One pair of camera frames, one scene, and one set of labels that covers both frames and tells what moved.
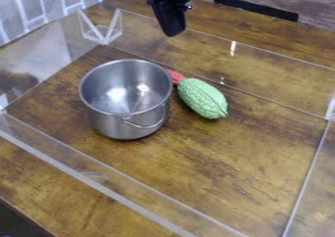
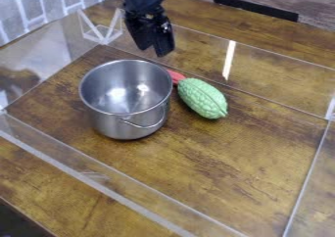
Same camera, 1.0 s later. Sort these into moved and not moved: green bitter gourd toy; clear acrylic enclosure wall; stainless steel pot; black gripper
Moved: black gripper
Not moved: clear acrylic enclosure wall; green bitter gourd toy; stainless steel pot
